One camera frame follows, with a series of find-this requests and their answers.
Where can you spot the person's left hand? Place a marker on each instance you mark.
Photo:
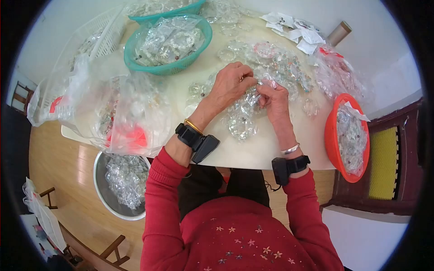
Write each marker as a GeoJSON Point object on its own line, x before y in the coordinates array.
{"type": "Point", "coordinates": [227, 86]}

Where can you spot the person's right hand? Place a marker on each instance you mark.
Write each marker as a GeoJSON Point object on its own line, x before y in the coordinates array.
{"type": "Point", "coordinates": [278, 103]}

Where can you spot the person's right fingers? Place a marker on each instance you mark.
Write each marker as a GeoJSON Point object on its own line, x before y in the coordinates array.
{"type": "Point", "coordinates": [264, 101]}

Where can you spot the person's left fingers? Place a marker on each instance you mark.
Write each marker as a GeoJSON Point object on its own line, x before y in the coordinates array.
{"type": "Point", "coordinates": [244, 70]}

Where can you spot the person's right thumb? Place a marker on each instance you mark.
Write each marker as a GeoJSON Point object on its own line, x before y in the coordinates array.
{"type": "Point", "coordinates": [263, 88]}

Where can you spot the person's left thumb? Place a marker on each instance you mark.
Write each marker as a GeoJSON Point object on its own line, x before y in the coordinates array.
{"type": "Point", "coordinates": [250, 84]}

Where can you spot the small clear bead packet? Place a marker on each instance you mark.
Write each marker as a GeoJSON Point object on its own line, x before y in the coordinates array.
{"type": "Point", "coordinates": [252, 98]}

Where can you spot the pile of clear bead packets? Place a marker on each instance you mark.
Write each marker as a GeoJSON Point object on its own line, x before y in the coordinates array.
{"type": "Point", "coordinates": [223, 13]}
{"type": "Point", "coordinates": [127, 179]}
{"type": "Point", "coordinates": [169, 42]}
{"type": "Point", "coordinates": [281, 67]}
{"type": "Point", "coordinates": [152, 6]}
{"type": "Point", "coordinates": [352, 142]}

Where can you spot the teal plastic basket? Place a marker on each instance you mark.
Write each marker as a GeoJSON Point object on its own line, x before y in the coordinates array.
{"type": "Point", "coordinates": [200, 50]}
{"type": "Point", "coordinates": [190, 7]}

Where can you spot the pile of white paper tags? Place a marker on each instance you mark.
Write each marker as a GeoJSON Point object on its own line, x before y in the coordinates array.
{"type": "Point", "coordinates": [305, 34]}

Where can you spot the black wrist band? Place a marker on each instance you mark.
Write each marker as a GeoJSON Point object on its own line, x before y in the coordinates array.
{"type": "Point", "coordinates": [288, 166]}
{"type": "Point", "coordinates": [196, 140]}

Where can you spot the large clear plastic bag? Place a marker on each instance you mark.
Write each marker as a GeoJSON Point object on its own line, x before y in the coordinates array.
{"type": "Point", "coordinates": [67, 91]}
{"type": "Point", "coordinates": [135, 111]}
{"type": "Point", "coordinates": [335, 74]}

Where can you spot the orange plastic bowl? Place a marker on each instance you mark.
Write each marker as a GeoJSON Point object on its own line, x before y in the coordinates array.
{"type": "Point", "coordinates": [330, 142]}

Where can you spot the white paper slip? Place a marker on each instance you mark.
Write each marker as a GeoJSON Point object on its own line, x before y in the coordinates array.
{"type": "Point", "coordinates": [354, 111]}

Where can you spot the cardboard tube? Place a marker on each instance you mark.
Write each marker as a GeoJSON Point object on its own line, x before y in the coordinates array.
{"type": "Point", "coordinates": [339, 33]}

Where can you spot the person's legs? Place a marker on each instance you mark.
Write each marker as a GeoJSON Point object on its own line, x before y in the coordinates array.
{"type": "Point", "coordinates": [203, 186]}

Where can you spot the person's body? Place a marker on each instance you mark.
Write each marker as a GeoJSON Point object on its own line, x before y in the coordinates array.
{"type": "Point", "coordinates": [244, 237]}

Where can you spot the white plastic basket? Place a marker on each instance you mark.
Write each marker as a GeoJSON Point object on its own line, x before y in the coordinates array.
{"type": "Point", "coordinates": [105, 30]}

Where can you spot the dark wooden chair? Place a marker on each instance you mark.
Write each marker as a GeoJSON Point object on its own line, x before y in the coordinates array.
{"type": "Point", "coordinates": [410, 162]}

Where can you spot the round metal basin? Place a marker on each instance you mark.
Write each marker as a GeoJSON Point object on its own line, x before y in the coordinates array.
{"type": "Point", "coordinates": [101, 189]}

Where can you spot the light wooden chair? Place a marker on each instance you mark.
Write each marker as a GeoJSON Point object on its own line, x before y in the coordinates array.
{"type": "Point", "coordinates": [22, 96]}
{"type": "Point", "coordinates": [112, 250]}

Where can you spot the white plastic bag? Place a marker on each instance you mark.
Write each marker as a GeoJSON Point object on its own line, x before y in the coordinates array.
{"type": "Point", "coordinates": [44, 216]}

